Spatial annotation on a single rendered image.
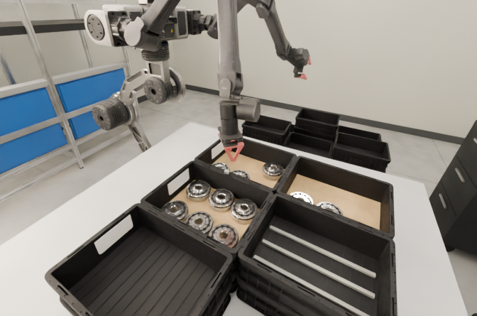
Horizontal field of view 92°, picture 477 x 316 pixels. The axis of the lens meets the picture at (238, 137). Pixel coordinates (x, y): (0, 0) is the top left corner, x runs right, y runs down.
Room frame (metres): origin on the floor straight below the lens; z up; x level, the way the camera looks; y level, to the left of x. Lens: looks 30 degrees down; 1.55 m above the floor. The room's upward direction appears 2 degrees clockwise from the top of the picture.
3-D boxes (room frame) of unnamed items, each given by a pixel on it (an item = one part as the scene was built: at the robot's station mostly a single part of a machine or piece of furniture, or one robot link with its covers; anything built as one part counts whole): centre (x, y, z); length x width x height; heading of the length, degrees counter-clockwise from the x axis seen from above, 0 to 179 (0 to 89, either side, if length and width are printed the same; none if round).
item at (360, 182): (0.70, -0.39, 0.87); 0.40 x 0.30 x 0.11; 62
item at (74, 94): (2.28, 1.47, 0.60); 0.72 x 0.03 x 0.56; 156
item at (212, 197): (0.70, 0.06, 0.86); 0.10 x 0.10 x 0.01
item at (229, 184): (0.63, 0.10, 0.87); 0.40 x 0.30 x 0.11; 62
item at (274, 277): (0.44, -0.25, 0.92); 0.40 x 0.30 x 0.02; 62
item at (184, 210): (0.62, 0.23, 0.86); 0.10 x 0.10 x 0.01
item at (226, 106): (0.68, 0.03, 1.26); 0.07 x 0.06 x 0.07; 67
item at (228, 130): (0.68, 0.03, 1.19); 0.10 x 0.07 x 0.07; 17
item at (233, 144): (0.66, 0.02, 1.12); 0.07 x 0.07 x 0.09; 17
